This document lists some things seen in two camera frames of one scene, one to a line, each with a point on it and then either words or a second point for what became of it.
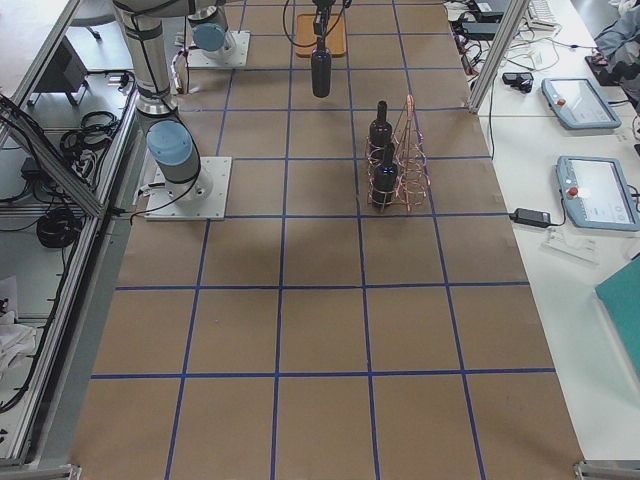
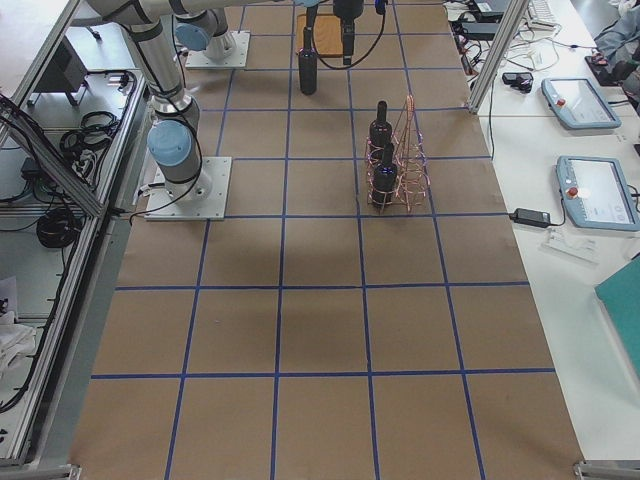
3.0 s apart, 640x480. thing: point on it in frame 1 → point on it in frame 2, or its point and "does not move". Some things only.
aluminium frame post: [516, 12] does not move
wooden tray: [305, 34] does not move
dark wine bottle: [321, 70] → [307, 56]
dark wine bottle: [385, 180] does not move
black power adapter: [531, 217] does not move
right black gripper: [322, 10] → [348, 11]
